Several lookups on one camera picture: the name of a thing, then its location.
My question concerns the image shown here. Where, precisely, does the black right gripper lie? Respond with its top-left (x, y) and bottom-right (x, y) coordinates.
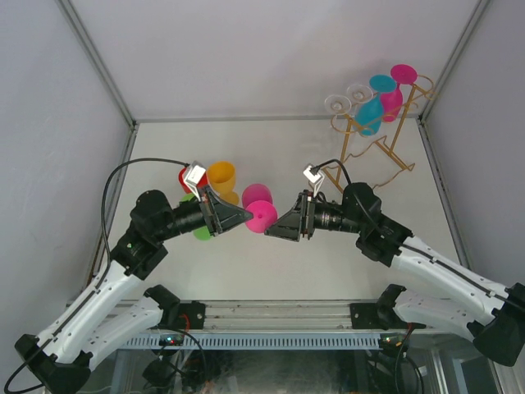
top-left (265, 190), bottom-right (363, 241)

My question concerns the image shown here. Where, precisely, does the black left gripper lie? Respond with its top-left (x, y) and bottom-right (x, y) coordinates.
top-left (154, 185), bottom-right (253, 242)

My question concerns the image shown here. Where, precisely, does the green wine glass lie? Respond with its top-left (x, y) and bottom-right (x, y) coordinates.
top-left (180, 193), bottom-right (212, 241)

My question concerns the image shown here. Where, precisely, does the magenta wine glass front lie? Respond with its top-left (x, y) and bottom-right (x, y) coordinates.
top-left (242, 183), bottom-right (278, 234)

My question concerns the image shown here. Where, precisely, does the magenta wine glass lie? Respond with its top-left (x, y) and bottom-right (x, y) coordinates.
top-left (242, 183), bottom-right (278, 234)
top-left (380, 64), bottom-right (418, 123)

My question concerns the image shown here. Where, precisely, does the yellow wine glass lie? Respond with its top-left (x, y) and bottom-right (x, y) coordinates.
top-left (207, 161), bottom-right (240, 205)

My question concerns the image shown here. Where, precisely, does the red wine glass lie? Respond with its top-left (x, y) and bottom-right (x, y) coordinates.
top-left (178, 167), bottom-right (192, 194)

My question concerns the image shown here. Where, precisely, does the clear wine glass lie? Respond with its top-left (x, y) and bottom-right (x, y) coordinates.
top-left (346, 84), bottom-right (374, 104)
top-left (319, 94), bottom-right (352, 152)

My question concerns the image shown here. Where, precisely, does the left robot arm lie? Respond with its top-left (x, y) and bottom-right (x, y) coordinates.
top-left (15, 186), bottom-right (253, 393)

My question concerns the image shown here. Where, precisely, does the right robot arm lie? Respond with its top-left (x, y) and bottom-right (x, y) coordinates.
top-left (265, 182), bottom-right (524, 367)

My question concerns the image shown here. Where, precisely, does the clear wine glass front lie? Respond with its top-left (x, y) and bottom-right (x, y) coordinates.
top-left (319, 94), bottom-right (352, 152)

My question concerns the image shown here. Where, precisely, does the blue wine glass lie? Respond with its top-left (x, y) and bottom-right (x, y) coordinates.
top-left (356, 74), bottom-right (397, 136)

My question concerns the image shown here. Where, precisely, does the magenta wine glass rear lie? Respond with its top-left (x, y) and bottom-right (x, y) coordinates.
top-left (380, 64), bottom-right (418, 123)

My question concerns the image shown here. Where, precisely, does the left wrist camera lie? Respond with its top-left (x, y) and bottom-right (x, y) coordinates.
top-left (183, 161), bottom-right (207, 201)

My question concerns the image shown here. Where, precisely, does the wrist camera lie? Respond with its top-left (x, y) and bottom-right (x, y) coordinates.
top-left (183, 161), bottom-right (207, 201)
top-left (303, 163), bottom-right (326, 198)

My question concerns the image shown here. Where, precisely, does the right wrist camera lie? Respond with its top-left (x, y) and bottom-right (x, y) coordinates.
top-left (303, 163), bottom-right (326, 198)

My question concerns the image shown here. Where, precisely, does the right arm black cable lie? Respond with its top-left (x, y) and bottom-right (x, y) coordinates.
top-left (313, 158), bottom-right (514, 305)

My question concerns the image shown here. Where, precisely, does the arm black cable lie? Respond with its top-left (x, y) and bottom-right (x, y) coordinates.
top-left (2, 158), bottom-right (194, 393)
top-left (313, 158), bottom-right (514, 305)

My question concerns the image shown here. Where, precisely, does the aluminium frame rail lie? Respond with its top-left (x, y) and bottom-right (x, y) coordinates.
top-left (59, 298), bottom-right (505, 334)

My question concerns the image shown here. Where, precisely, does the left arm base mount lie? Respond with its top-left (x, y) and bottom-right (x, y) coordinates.
top-left (150, 300), bottom-right (206, 331)

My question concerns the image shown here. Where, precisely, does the gold wire glass rack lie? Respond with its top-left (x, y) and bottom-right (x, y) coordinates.
top-left (340, 72), bottom-right (436, 190)

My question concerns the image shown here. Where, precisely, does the slotted grey cable duct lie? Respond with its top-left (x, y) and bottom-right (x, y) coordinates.
top-left (120, 332), bottom-right (381, 350)

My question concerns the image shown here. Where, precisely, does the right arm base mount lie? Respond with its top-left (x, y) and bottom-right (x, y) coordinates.
top-left (349, 302), bottom-right (427, 330)

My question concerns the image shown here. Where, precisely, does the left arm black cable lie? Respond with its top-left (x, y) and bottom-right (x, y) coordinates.
top-left (2, 158), bottom-right (194, 393)

